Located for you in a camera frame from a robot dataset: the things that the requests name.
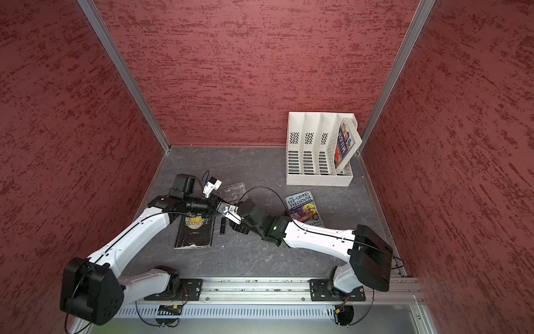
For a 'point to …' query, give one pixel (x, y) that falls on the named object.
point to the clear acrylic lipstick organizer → (233, 193)
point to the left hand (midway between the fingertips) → (230, 212)
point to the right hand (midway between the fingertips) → (235, 213)
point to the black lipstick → (222, 226)
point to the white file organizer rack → (310, 149)
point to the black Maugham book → (195, 232)
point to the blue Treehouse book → (302, 209)
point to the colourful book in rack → (348, 142)
